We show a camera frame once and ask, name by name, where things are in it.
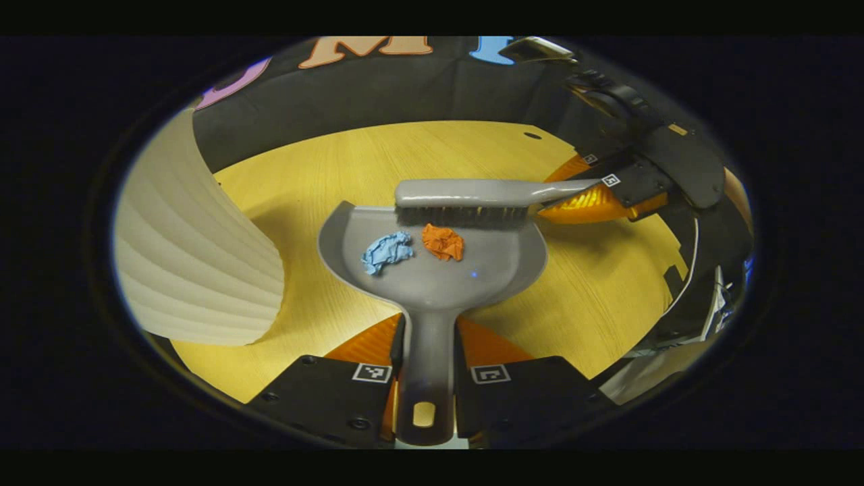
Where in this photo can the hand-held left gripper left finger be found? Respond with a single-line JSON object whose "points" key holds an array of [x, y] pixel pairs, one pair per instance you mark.
{"points": [[317, 398]]}

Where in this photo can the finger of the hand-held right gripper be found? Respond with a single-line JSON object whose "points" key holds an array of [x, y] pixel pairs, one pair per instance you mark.
{"points": [[594, 206], [570, 169]]}

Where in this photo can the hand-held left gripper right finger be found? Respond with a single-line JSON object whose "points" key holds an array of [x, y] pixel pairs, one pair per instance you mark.
{"points": [[533, 401]]}

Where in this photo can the small grey broom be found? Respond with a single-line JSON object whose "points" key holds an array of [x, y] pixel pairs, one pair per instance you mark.
{"points": [[466, 192]]}

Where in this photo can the orange paper trash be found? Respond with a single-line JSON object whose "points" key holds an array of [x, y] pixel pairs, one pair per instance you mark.
{"points": [[443, 241]]}

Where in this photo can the grey plastic dustpan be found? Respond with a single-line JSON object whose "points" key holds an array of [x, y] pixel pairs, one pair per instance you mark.
{"points": [[432, 290]]}

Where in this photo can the blue paper trash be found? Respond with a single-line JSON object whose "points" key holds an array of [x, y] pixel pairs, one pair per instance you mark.
{"points": [[386, 252]]}

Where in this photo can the white ribbed garbage bin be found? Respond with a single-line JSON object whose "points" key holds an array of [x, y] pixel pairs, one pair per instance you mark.
{"points": [[196, 256]]}

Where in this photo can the wooden desktop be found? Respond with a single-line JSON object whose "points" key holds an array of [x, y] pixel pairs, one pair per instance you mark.
{"points": [[304, 169]]}

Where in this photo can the black backdrop cloth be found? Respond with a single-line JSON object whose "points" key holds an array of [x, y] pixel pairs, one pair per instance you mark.
{"points": [[405, 88]]}

